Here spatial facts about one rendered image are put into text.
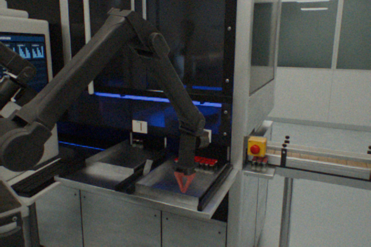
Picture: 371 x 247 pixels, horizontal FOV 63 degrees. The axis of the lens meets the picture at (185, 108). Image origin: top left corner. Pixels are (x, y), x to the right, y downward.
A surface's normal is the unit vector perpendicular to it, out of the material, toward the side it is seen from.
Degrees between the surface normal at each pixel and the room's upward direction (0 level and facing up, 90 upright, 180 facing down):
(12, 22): 90
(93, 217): 90
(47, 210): 90
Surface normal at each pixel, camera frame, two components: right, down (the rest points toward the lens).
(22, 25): 0.96, 0.07
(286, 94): -0.40, 0.18
